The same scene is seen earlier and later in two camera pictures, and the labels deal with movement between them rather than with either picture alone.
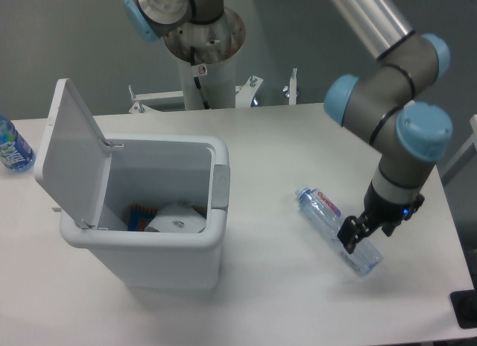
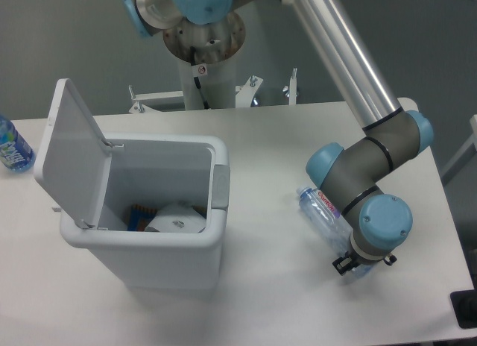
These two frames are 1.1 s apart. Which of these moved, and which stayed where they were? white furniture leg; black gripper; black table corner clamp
Moved: black gripper
Stayed: black table corner clamp; white furniture leg
